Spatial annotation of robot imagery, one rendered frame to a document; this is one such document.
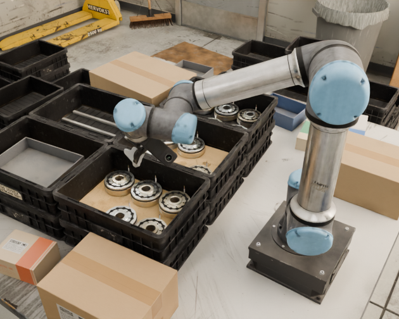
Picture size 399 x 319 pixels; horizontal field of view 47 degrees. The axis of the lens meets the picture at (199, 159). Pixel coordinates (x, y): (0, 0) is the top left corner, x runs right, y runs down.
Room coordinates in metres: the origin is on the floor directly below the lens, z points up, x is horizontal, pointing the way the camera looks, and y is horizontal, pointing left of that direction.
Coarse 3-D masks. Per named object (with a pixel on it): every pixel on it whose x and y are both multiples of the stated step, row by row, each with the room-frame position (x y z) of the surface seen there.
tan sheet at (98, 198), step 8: (96, 192) 1.15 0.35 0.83; (104, 192) 1.15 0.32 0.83; (80, 200) 1.11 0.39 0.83; (88, 200) 1.11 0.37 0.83; (96, 200) 1.11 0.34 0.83; (104, 200) 1.12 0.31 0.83; (112, 200) 1.12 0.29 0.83; (120, 200) 1.12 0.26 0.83; (128, 200) 1.12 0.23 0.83; (96, 208) 1.08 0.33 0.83; (104, 208) 1.08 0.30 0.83; (136, 208) 1.08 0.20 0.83; (144, 208) 1.08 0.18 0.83; (152, 208) 1.08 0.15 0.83; (144, 216) 1.04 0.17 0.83; (152, 216) 1.04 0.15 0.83; (160, 216) 1.04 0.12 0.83
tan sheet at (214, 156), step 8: (176, 152) 1.39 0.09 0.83; (208, 152) 1.39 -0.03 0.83; (216, 152) 1.39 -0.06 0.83; (224, 152) 1.39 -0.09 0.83; (176, 160) 1.34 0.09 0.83; (184, 160) 1.34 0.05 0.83; (192, 160) 1.34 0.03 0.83; (200, 160) 1.34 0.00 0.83; (208, 160) 1.34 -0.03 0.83; (216, 160) 1.34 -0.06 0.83
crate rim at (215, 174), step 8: (200, 120) 1.46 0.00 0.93; (224, 128) 1.41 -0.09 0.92; (232, 128) 1.40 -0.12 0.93; (120, 136) 1.34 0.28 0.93; (120, 144) 1.29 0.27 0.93; (240, 144) 1.30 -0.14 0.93; (232, 152) 1.25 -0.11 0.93; (224, 160) 1.21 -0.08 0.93; (184, 168) 1.16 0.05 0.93; (192, 168) 1.16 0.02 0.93; (216, 168) 1.16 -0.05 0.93; (224, 168) 1.19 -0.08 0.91; (208, 176) 1.12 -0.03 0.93; (216, 176) 1.14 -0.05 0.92
